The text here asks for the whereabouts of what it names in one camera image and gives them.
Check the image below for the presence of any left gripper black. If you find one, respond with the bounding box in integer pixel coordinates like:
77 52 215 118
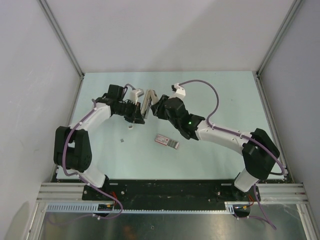
114 99 145 124

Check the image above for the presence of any beige black stapler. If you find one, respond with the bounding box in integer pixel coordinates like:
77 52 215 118
140 89 159 119

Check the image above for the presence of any red staple box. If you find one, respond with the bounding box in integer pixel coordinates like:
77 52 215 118
154 134 180 150

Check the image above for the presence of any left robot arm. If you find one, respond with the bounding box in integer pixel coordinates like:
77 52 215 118
53 84 145 200

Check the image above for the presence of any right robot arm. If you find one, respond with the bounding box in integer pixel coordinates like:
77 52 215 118
151 95 280 201

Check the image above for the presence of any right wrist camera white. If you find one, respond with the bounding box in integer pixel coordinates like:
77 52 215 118
170 83 186 100

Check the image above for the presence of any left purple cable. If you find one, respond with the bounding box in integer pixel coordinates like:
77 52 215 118
62 83 124 221

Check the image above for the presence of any purple cable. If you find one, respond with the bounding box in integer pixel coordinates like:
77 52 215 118
179 79 287 230
62 83 124 221

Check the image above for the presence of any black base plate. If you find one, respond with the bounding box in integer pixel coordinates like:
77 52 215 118
81 178 261 211

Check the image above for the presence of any grey slotted cable duct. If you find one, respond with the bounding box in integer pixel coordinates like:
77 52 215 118
44 201 236 215

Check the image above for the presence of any aluminium frame rail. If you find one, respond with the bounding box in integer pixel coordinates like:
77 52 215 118
36 182 309 204

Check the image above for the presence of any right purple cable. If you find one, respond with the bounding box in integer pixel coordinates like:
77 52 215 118
179 79 287 230

